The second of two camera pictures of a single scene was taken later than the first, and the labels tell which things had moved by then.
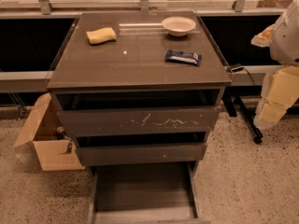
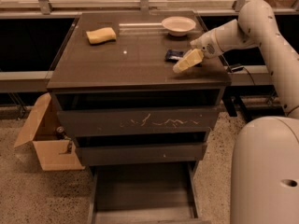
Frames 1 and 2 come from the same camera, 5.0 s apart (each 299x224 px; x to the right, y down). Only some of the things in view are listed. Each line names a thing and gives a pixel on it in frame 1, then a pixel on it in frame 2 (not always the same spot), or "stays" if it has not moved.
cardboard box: [49, 140] stays
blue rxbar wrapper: [173, 55] stays
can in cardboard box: [60, 134] stays
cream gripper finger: [279, 91] to [191, 58]
